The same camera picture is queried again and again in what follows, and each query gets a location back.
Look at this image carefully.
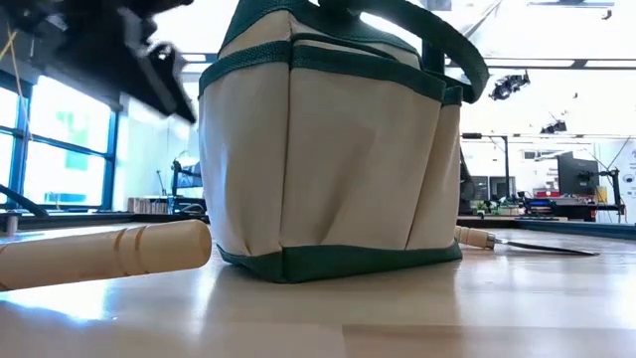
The long ceiling light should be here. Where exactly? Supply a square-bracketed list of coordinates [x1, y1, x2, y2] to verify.
[179, 52, 220, 65]
[444, 56, 636, 70]

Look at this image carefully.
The large black ceiling camera rig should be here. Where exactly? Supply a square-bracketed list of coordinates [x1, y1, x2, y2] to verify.
[488, 71, 533, 102]

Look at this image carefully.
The cluttered black workbench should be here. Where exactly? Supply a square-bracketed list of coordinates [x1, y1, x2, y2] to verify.
[520, 196, 626, 223]

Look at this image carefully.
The yellow hanging cable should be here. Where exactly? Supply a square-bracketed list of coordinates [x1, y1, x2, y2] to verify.
[0, 27, 32, 136]

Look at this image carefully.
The black slanted bar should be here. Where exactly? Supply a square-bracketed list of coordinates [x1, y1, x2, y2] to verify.
[0, 184, 50, 219]

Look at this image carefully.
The beige green-trimmed gardening bag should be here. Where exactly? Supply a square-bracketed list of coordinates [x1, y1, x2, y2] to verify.
[198, 0, 491, 285]

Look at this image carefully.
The small black ceiling camera rig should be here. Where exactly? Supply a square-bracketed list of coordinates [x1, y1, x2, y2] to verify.
[539, 118, 569, 136]

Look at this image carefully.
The wooden-handled steel garden trowel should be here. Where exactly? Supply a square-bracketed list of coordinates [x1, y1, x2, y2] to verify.
[0, 219, 214, 292]
[453, 224, 600, 258]

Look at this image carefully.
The small grey post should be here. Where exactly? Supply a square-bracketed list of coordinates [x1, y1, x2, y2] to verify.
[4, 210, 22, 236]

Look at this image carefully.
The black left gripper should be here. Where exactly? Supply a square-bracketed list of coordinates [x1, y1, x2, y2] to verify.
[14, 0, 198, 125]

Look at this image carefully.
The computer monitor on stand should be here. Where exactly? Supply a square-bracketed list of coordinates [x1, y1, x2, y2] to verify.
[170, 156, 206, 201]

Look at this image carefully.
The black metal gantry frame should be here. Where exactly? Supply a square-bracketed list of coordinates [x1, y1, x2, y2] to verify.
[460, 131, 512, 201]

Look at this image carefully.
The black aluminium table frame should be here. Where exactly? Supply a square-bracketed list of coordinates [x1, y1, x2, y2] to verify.
[0, 211, 636, 242]

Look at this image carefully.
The dark blue window frame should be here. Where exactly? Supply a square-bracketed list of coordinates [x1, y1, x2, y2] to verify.
[0, 74, 123, 213]

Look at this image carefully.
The black computer monitor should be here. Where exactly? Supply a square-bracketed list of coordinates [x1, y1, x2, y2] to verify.
[556, 150, 601, 197]

